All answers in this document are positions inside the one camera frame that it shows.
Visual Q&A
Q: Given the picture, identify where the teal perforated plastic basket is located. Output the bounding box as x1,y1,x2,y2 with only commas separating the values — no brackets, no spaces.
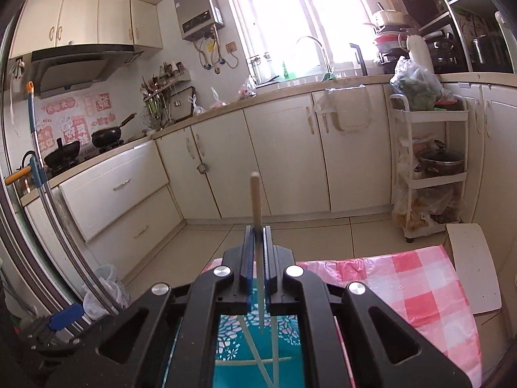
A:
212,303,305,387

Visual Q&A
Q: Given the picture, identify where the red white checkered tablecloth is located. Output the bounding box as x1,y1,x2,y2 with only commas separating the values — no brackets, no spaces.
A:
201,244,484,388

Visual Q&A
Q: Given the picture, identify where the white board leaning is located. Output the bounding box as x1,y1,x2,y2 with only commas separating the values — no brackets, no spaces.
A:
446,223,502,315

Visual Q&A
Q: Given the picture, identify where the black wok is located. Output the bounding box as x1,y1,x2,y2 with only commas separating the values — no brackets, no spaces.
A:
44,137,80,170

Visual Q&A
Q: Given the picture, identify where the white rolling shelf cart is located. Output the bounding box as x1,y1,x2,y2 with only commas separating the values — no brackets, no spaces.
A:
389,95,469,243

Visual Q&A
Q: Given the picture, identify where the black frying pan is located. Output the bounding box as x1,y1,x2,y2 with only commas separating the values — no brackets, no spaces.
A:
91,112,137,149

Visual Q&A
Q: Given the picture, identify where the steel pot on cart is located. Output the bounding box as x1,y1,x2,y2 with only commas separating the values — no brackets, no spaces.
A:
415,139,465,178

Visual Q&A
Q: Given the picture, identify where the black range hood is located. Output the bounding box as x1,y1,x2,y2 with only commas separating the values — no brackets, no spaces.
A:
28,44,143,99

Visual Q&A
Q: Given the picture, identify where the green vegetables plastic bag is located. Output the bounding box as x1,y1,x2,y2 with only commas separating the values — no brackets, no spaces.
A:
390,57,443,111

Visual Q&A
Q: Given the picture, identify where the black faucet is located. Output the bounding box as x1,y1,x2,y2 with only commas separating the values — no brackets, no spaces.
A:
350,43,368,76

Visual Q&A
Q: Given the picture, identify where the white thermos jug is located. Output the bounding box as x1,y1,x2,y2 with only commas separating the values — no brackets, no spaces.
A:
406,35,435,74

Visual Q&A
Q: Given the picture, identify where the steel kettle orange handle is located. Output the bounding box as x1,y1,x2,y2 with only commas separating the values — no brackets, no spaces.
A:
5,151,36,197

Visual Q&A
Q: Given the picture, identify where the blue handled mop pole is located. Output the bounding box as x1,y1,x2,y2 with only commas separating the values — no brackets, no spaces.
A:
26,81,122,316

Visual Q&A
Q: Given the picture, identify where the utensil rack on wall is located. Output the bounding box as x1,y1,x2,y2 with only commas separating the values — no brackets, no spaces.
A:
139,62,196,131

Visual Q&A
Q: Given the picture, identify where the grey wall water heater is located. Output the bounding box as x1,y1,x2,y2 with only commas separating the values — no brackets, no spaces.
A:
174,0,224,42

